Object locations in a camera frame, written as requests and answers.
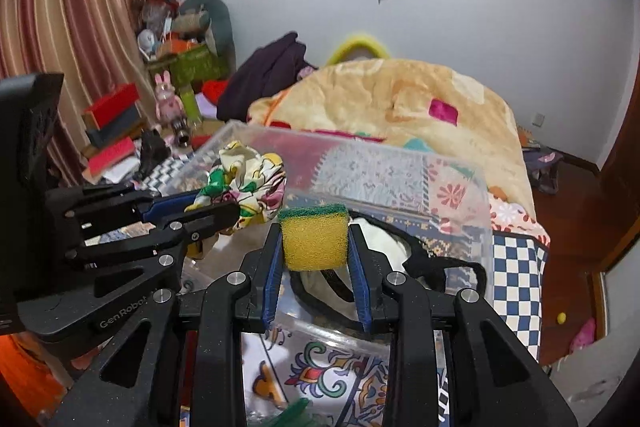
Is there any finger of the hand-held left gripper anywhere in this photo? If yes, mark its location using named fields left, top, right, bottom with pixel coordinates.
left=15, top=201, right=242, bottom=344
left=45, top=183, right=202, bottom=240

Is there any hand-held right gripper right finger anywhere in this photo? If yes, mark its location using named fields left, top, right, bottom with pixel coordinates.
left=348, top=223, right=582, bottom=427

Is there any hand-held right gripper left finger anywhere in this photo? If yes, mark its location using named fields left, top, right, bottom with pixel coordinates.
left=47, top=222, right=284, bottom=427

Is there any floral cloth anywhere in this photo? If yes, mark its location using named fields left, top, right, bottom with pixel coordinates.
left=185, top=141, right=288, bottom=235

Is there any yellow green sponge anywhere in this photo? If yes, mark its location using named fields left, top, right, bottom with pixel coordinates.
left=277, top=203, right=349, bottom=272

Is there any clear plastic box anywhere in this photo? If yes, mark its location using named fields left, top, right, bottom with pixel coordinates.
left=170, top=119, right=496, bottom=360

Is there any black white zigzag cloth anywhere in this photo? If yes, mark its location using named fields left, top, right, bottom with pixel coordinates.
left=142, top=154, right=203, bottom=196

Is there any white black-trimmed garment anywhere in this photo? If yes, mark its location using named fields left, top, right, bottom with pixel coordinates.
left=290, top=209, right=488, bottom=324

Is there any black toy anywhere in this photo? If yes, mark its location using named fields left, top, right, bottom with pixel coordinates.
left=137, top=129, right=172, bottom=178

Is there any dark grey box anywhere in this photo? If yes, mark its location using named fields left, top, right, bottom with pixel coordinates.
left=85, top=107, right=149, bottom=148

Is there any pink bunny toy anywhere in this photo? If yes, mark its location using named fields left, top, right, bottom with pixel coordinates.
left=154, top=72, right=192, bottom=146

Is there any red cloth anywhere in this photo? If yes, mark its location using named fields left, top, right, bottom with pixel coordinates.
left=200, top=79, right=232, bottom=108

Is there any green plastic item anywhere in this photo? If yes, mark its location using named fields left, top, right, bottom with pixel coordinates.
left=270, top=398, right=314, bottom=427

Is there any green box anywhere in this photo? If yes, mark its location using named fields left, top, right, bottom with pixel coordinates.
left=146, top=44, right=231, bottom=84

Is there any dark purple clothing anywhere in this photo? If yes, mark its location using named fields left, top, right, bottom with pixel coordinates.
left=216, top=32, right=315, bottom=124

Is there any blue white checkered cloth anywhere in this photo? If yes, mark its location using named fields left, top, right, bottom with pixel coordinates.
left=492, top=232, right=549, bottom=364

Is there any orange cloth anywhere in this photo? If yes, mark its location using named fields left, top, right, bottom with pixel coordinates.
left=0, top=332, right=72, bottom=427

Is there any striped pink curtain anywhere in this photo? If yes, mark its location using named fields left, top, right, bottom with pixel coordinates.
left=0, top=0, right=167, bottom=188

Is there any beige fleece blanket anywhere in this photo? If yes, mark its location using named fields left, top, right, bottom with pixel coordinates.
left=247, top=59, right=536, bottom=218

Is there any purple stool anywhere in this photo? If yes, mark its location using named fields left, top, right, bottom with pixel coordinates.
left=522, top=147, right=564, bottom=196

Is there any white panel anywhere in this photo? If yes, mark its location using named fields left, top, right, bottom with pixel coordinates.
left=544, top=227, right=640, bottom=427

